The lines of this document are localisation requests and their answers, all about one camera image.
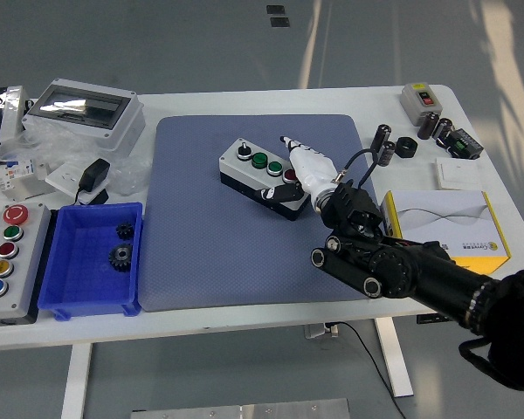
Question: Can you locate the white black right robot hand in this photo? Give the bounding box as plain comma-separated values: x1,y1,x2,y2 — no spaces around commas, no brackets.
253,134,338,205

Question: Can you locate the grey four-button control box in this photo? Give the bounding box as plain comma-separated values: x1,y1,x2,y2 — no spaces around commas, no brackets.
218,138,312,222

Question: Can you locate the grey five-button control box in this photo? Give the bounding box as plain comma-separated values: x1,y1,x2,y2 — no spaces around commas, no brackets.
0,201,53,327

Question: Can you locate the dark cylindrical capacitor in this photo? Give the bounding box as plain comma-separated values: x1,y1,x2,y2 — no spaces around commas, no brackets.
375,140,396,167
417,111,440,140
371,123,393,154
431,116,454,143

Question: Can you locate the black hex nut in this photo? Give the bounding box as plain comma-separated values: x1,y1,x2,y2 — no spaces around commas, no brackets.
395,136,418,158

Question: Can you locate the grey-blue table mat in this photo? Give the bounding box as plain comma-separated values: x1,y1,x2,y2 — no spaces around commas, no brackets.
138,113,379,313

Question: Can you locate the yellow white cardboard box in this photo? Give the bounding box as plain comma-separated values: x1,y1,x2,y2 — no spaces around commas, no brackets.
382,189,511,275

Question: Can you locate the black green electronic module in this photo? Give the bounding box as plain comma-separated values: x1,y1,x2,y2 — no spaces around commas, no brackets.
445,127,485,161

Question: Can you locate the grey under-table box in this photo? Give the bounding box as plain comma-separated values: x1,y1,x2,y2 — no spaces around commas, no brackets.
304,322,340,340

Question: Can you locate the grey distribution box clear lid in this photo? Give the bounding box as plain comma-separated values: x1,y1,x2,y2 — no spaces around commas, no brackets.
21,78,147,153

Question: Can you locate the large black bevel gear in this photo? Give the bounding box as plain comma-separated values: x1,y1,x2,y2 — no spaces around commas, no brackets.
107,243,134,274

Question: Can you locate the white table leg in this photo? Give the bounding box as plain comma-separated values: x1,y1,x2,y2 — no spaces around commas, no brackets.
60,343,93,419
374,317,415,398

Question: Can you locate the black power adapter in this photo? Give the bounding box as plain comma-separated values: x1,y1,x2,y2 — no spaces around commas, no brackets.
72,157,112,206

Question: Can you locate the silver metal plate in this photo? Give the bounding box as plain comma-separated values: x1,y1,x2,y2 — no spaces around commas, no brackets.
129,397,351,419

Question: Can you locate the blue plastic bin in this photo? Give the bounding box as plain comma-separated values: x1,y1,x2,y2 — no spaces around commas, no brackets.
38,202,144,322

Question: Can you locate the clear plastic bag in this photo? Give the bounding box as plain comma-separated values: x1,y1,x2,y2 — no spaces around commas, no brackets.
0,117,152,197

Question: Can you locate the black white wrapped device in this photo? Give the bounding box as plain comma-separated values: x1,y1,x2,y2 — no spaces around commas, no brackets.
0,86,35,155

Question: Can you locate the grey two-button switch box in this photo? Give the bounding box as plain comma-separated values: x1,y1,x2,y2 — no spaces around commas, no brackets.
399,82,441,127

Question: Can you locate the white wall switch plate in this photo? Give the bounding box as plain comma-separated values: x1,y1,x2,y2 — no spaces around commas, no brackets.
434,156,484,191

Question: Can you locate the black floor cable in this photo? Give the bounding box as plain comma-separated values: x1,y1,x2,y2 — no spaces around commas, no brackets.
327,321,407,419

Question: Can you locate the white wall socket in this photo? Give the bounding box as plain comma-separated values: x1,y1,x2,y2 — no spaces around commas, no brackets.
45,161,108,205

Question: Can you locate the silver metal bracket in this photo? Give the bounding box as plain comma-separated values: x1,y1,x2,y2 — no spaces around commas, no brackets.
15,176,56,203

